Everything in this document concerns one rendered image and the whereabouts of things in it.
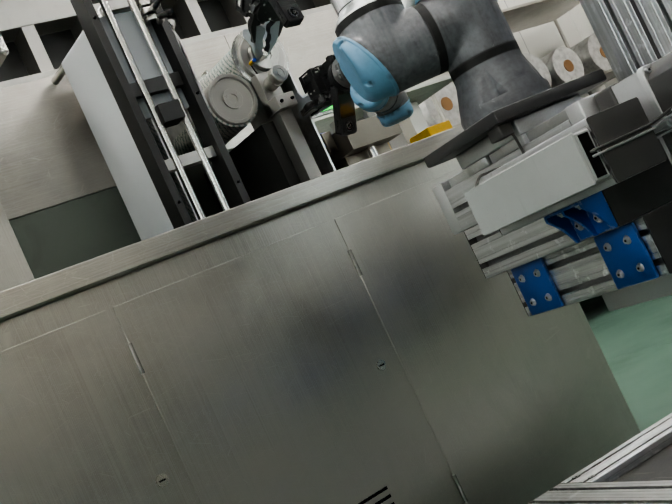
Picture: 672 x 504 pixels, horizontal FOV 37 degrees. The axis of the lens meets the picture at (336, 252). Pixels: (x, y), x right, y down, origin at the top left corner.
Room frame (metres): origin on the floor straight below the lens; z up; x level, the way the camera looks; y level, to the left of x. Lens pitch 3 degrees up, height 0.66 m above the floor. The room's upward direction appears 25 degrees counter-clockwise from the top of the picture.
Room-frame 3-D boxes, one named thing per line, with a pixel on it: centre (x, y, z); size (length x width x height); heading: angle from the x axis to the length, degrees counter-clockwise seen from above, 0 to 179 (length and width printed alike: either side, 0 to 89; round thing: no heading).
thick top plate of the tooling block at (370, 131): (2.54, -0.09, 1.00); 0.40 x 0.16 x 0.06; 35
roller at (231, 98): (2.34, 0.14, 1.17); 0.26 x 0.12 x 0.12; 35
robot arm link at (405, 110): (2.10, -0.23, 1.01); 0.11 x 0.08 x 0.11; 163
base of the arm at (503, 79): (1.60, -0.34, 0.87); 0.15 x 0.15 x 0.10
